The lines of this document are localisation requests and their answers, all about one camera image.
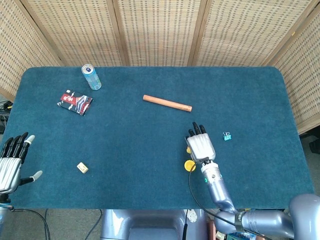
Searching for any yellow round object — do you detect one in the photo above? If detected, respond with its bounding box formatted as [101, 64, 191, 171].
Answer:
[184, 160, 197, 172]

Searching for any black floor cable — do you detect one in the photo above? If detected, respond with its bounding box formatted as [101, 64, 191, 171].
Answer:
[11, 208, 52, 240]
[84, 209, 103, 240]

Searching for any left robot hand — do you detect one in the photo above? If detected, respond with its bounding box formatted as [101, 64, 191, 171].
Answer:
[0, 132, 43, 195]

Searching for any grey blue robot torso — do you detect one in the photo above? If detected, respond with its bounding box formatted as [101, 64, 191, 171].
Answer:
[99, 209, 209, 240]

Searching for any light blue drink can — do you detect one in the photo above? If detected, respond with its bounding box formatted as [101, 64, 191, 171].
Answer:
[81, 63, 102, 91]

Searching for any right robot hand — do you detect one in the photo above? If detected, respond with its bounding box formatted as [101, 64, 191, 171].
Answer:
[185, 121, 216, 163]

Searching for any cream rectangular eraser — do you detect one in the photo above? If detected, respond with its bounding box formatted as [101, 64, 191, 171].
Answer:
[76, 161, 89, 174]

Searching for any black and red snack box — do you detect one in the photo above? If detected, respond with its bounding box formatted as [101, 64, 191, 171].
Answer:
[56, 89, 94, 117]

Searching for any wooden rolling pin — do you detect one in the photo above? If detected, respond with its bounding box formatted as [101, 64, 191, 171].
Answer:
[142, 94, 193, 113]

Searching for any dark blue table cloth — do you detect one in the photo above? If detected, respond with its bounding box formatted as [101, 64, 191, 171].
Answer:
[4, 66, 315, 210]

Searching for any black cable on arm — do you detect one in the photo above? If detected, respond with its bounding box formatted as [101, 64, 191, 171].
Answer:
[188, 156, 272, 240]

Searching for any woven bamboo folding screen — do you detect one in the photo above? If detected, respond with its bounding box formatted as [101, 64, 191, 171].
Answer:
[0, 0, 320, 136]

